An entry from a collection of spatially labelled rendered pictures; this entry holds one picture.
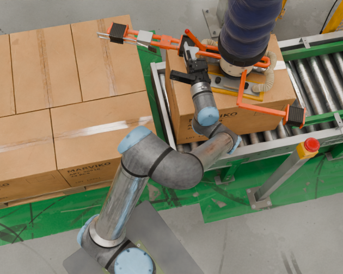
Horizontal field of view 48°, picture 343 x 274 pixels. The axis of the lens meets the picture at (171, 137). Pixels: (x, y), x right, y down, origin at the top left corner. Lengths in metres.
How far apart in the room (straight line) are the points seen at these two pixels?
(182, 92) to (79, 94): 0.76
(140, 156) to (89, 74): 1.42
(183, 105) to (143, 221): 0.60
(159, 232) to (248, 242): 0.96
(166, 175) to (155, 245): 0.81
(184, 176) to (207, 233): 1.56
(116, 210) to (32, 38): 1.63
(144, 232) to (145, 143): 0.84
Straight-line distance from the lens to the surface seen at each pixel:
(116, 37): 1.96
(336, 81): 2.70
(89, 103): 2.42
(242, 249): 2.74
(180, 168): 1.16
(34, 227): 2.83
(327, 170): 3.04
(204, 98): 1.61
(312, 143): 1.88
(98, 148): 2.29
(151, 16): 3.45
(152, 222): 1.95
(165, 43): 1.94
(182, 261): 1.92
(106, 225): 1.51
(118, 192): 1.34
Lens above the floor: 2.67
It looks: 68 degrees down
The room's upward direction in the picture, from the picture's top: 4 degrees clockwise
